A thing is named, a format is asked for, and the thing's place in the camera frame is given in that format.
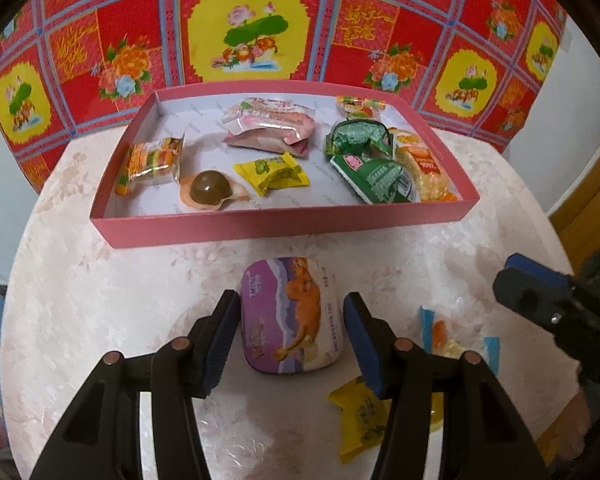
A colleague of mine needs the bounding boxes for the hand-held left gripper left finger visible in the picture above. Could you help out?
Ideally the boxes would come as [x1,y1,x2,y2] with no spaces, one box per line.
[30,289,242,480]

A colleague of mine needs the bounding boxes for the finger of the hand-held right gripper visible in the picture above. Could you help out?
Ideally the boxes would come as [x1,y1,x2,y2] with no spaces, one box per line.
[494,252,576,331]

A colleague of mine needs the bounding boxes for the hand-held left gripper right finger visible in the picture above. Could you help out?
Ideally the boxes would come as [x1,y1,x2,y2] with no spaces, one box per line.
[342,291,551,480]

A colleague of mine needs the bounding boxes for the purple oval tin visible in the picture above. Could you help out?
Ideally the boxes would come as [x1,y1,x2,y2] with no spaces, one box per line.
[240,256,345,375]

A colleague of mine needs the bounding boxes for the pink shallow cardboard box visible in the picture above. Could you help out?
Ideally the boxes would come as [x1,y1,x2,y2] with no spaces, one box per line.
[90,79,480,250]

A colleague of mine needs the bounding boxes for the orange snack packet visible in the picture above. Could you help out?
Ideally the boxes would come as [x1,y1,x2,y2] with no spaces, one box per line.
[389,127,462,204]

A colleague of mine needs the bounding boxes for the brown chocolate ball cup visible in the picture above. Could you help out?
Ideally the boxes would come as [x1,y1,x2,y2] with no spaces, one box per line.
[179,170,251,212]

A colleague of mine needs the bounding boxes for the green pea snack packet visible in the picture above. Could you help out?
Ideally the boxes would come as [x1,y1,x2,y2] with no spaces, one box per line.
[330,154,418,206]
[325,119,398,163]

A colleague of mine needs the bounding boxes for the yellow packet with green print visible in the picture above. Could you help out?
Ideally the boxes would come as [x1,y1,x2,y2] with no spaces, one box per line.
[232,154,313,198]

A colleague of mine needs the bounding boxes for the orange green candy packet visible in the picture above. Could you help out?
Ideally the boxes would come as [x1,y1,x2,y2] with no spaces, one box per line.
[336,95,387,122]
[115,135,187,197]

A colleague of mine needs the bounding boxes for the person's right hand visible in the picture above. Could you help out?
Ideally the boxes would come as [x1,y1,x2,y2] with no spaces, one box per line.
[547,365,598,461]

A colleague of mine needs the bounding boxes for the small yellow packet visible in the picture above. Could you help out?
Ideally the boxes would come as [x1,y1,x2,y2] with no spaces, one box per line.
[328,377,445,465]

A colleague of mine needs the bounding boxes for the clear packet with blue edges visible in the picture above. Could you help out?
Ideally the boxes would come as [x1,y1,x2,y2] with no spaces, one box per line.
[419,306,502,376]

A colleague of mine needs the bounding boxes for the pink snack packet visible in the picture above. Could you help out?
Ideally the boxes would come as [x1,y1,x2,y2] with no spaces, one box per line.
[221,96,317,158]

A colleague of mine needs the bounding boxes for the red floral printed cloth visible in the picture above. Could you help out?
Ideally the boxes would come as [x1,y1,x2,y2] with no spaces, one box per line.
[0,0,568,196]

